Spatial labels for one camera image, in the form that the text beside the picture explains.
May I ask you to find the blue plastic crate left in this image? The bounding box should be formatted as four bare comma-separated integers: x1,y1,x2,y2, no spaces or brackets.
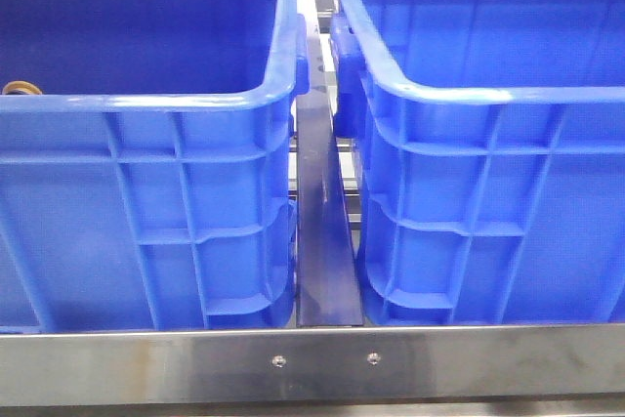
1,0,309,334

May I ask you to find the blue plastic crate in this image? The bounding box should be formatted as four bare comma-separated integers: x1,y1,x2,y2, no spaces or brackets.
1,0,309,334
341,0,624,325

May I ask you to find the blue plastic crate right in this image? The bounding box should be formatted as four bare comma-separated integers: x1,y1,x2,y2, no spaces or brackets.
341,0,624,325

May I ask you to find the stainless steel front rail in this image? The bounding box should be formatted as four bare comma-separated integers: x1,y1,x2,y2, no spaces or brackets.
1,324,624,407

